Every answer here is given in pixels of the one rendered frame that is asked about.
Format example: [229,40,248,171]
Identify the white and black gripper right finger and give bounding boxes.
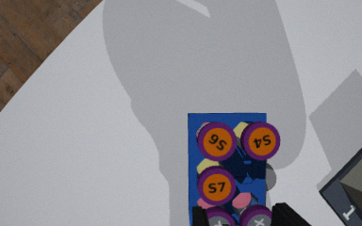
[271,202,311,226]

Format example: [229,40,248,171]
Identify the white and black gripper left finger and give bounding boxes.
[192,206,209,226]

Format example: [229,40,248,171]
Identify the blue tube rack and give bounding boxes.
[188,113,267,225]

